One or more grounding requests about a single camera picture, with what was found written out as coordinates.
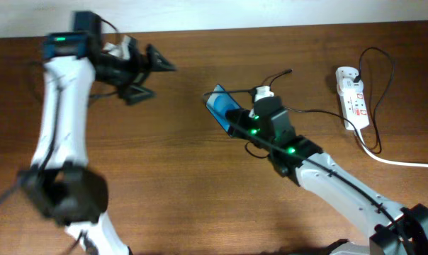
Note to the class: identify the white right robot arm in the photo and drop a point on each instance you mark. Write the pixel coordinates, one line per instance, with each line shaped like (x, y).
(390, 227)

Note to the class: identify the white USB charger plug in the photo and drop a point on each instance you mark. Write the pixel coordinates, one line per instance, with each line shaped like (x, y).
(347, 86)

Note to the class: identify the white power strip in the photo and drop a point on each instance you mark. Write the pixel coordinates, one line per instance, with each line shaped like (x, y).
(353, 105)

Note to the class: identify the blue Galaxy smartphone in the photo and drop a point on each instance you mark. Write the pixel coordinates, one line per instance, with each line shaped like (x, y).
(222, 106)

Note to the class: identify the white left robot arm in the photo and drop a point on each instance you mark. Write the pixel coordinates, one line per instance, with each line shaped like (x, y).
(59, 183)

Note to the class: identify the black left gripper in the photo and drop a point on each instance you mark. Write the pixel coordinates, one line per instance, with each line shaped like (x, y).
(133, 93)

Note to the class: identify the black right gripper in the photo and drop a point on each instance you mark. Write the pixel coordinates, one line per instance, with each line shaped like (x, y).
(241, 116)

